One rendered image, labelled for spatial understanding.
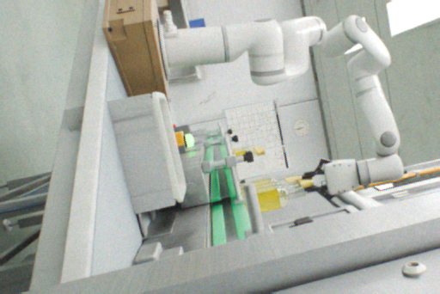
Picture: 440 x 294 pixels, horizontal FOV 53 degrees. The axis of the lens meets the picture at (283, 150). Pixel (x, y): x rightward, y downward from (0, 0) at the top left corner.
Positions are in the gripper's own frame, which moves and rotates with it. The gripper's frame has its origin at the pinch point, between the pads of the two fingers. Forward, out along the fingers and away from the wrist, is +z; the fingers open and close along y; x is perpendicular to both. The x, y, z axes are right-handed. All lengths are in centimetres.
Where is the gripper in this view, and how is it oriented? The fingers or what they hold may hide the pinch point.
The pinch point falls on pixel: (309, 181)
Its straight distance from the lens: 135.4
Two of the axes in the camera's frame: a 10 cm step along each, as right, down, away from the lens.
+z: -9.8, 1.8, 1.1
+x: -0.9, 1.6, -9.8
